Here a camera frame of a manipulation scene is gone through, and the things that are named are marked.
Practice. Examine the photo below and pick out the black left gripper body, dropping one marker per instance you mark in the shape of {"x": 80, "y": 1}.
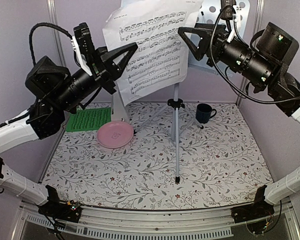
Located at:
{"x": 101, "y": 73}

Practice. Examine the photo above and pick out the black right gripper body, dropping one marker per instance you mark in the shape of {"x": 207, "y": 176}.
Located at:
{"x": 219, "y": 35}

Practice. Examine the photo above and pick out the light blue music stand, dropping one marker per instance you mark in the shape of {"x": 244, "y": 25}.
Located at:
{"x": 176, "y": 103}

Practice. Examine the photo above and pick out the white sheet music page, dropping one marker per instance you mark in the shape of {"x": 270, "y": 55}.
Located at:
{"x": 161, "y": 59}

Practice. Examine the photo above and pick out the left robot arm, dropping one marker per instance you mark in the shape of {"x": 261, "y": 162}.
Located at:
{"x": 57, "y": 92}

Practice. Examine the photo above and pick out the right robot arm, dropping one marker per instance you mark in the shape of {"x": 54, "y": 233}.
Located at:
{"x": 266, "y": 66}

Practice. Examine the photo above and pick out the white metronome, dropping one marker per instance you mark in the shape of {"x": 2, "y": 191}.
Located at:
{"x": 118, "y": 110}

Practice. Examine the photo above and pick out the green sheet music page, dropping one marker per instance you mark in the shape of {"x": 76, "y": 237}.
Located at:
{"x": 88, "y": 119}

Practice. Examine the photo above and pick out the dark blue ceramic mug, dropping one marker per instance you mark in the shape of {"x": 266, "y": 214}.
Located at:
{"x": 204, "y": 112}

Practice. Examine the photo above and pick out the pink plastic plate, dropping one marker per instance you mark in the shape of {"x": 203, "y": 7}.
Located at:
{"x": 115, "y": 134}

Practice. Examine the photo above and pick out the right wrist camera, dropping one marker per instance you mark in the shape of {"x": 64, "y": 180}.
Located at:
{"x": 230, "y": 13}

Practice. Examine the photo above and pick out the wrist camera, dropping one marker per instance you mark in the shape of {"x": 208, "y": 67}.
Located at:
{"x": 230, "y": 13}
{"x": 83, "y": 47}

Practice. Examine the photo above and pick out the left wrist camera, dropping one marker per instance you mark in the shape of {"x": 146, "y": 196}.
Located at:
{"x": 83, "y": 47}

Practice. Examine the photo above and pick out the right aluminium frame post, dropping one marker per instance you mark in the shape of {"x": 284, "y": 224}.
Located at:
{"x": 241, "y": 97}

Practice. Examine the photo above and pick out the aluminium frame post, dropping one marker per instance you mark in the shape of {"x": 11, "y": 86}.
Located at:
{"x": 52, "y": 13}
{"x": 241, "y": 97}

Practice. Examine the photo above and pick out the left aluminium frame post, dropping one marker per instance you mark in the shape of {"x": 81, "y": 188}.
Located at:
{"x": 52, "y": 13}

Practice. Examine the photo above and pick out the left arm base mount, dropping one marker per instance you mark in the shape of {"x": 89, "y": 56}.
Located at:
{"x": 55, "y": 208}

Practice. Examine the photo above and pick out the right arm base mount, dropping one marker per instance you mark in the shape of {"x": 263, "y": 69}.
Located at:
{"x": 259, "y": 208}

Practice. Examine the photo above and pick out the front aluminium rail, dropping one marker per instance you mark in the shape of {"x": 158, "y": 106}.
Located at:
{"x": 104, "y": 223}

